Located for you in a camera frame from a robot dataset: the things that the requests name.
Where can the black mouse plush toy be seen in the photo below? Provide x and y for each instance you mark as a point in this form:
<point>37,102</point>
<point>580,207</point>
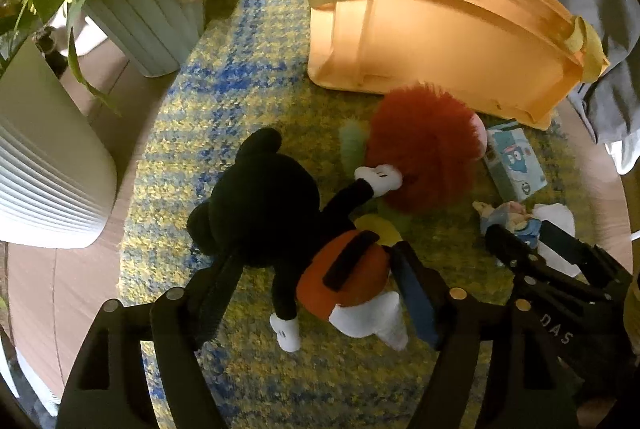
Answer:
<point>260,199</point>

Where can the white soft cloth toy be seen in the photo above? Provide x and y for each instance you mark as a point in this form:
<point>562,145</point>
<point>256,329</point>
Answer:
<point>552,216</point>

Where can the small doll plush toy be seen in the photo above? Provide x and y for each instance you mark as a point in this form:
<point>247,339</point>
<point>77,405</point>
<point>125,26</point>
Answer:
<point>505,215</point>

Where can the small blue white box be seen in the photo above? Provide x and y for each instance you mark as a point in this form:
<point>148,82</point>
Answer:
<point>515,159</point>

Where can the red furry plush toy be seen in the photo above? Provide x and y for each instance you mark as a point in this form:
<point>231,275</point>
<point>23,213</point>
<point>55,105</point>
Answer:
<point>425,144</point>

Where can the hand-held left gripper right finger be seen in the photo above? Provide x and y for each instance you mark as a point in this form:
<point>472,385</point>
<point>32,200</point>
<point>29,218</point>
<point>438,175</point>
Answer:
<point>419,311</point>

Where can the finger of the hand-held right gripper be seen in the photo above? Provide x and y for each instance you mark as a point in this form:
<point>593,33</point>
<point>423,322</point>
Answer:
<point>580,251</point>
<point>510,249</point>

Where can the white ribbed planter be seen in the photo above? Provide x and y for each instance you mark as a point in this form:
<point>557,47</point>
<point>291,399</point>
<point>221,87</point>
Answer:
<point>45,159</point>

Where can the yellow blue rug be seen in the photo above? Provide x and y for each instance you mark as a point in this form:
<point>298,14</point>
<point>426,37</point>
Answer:
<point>225,74</point>

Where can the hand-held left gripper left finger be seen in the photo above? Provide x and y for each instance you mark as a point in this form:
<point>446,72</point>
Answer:
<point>207,304</point>

